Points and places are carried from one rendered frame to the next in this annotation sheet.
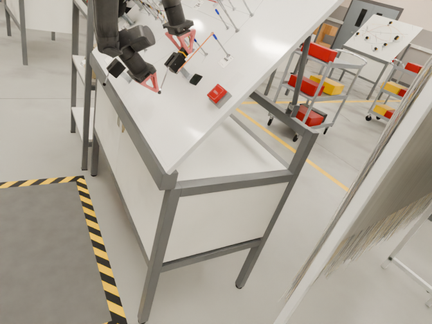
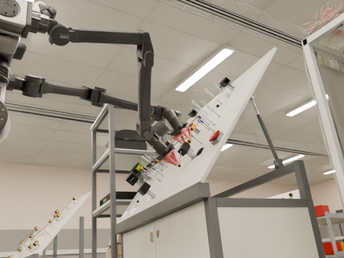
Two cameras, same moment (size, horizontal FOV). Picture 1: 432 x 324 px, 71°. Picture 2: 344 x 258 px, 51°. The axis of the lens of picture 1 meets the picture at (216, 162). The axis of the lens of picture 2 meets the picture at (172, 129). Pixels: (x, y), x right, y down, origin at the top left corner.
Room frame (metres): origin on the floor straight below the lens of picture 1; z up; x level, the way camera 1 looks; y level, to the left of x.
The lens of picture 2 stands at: (-0.74, -0.05, 0.51)
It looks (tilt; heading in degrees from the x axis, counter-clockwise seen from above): 22 degrees up; 11
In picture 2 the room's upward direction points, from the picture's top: 5 degrees counter-clockwise
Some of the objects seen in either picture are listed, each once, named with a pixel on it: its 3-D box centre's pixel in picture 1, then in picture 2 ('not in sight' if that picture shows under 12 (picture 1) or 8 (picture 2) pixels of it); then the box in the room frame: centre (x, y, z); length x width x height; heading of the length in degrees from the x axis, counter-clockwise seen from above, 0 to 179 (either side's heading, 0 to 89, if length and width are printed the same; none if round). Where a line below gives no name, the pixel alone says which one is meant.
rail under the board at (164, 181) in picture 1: (120, 101); (151, 214); (1.23, 0.49, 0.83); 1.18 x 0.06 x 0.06; 38
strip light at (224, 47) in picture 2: not in sight; (201, 70); (3.90, 0.31, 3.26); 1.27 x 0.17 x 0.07; 45
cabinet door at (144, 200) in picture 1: (136, 179); (180, 253); (1.02, 0.30, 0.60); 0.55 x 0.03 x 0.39; 38
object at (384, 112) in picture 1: (405, 99); not in sight; (5.30, -2.71, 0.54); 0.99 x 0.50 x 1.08; 46
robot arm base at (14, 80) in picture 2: not in sight; (12, 82); (0.61, 0.98, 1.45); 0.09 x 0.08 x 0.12; 45
